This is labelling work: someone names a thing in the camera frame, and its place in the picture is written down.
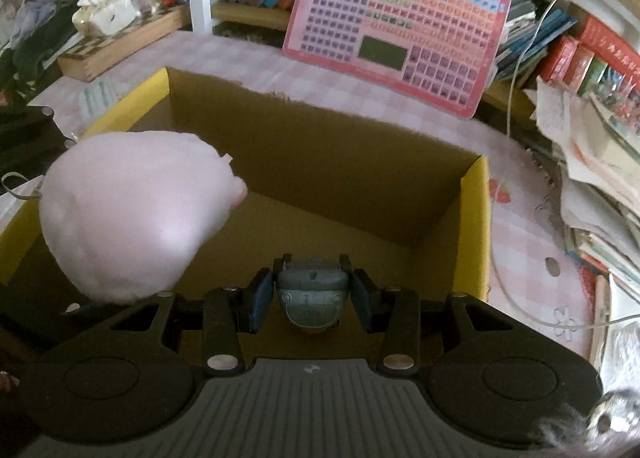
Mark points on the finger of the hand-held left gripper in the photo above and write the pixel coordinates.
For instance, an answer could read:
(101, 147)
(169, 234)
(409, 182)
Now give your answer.
(45, 330)
(25, 136)

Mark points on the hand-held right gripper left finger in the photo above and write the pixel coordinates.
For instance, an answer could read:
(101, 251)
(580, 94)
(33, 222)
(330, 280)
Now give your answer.
(260, 303)

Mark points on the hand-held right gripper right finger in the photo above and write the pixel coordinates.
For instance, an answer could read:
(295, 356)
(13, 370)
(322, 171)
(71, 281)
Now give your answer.
(361, 303)

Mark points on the grey plastic toy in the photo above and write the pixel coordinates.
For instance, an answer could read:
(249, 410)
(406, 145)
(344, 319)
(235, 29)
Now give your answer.
(311, 298)

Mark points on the pink plush toy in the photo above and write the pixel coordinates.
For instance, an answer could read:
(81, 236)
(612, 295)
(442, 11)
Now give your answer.
(135, 208)

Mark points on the yellow cardboard box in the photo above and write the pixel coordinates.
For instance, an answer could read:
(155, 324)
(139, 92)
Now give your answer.
(325, 163)

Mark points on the pile of clothes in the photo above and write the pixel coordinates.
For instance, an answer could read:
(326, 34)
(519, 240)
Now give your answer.
(35, 13)

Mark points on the wooden chessboard box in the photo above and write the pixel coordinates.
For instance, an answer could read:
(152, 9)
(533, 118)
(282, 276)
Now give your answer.
(125, 41)

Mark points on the cream tissue box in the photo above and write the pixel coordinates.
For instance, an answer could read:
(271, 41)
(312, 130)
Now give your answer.
(105, 13)

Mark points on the pink checkered tablecloth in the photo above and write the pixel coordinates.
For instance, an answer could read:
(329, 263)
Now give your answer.
(525, 218)

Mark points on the pink keyboard learning tablet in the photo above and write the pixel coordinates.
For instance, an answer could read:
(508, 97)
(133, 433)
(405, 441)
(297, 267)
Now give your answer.
(400, 38)

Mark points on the pile of papers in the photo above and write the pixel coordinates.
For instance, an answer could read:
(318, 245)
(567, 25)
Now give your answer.
(590, 163)

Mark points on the furry pompom with silver bell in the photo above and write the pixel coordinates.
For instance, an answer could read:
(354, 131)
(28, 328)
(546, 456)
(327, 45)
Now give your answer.
(607, 420)

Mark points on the stack of blue books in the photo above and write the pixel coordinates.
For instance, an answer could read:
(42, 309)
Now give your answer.
(555, 28)

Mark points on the thick red books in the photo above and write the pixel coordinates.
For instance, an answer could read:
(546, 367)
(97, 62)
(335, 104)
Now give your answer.
(600, 38)

